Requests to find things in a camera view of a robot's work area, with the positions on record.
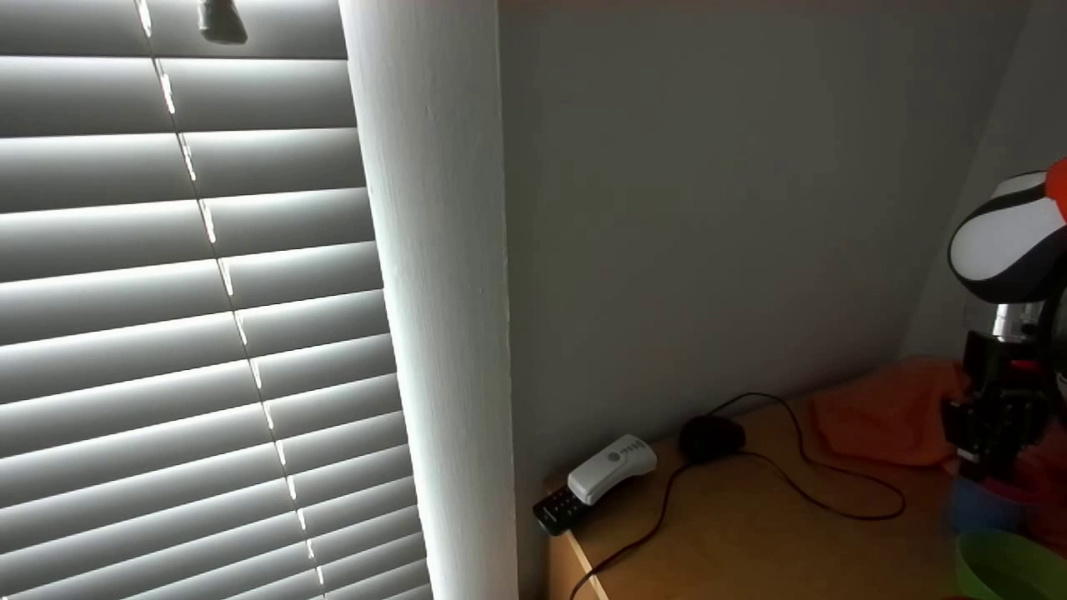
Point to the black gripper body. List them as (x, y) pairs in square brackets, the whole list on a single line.
[(1009, 377)]

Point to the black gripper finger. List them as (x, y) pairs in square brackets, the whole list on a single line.
[(981, 453)]

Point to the pink plastic cup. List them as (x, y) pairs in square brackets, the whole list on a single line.
[(1047, 500)]

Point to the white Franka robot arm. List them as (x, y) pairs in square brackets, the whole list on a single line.
[(1003, 238)]

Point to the green plastic bowl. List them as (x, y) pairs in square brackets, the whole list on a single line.
[(1011, 567)]

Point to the orange towel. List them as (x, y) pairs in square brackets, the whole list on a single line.
[(884, 418)]

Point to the light wooden desk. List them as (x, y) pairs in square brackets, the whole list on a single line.
[(755, 545)]

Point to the black round power adapter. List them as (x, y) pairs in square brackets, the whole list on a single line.
[(712, 437)]

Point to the white plug adapter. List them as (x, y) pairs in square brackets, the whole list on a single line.
[(609, 467)]

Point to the black power strip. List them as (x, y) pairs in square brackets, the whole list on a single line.
[(559, 515)]

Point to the white window blind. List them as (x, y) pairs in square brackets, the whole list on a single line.
[(187, 334)]

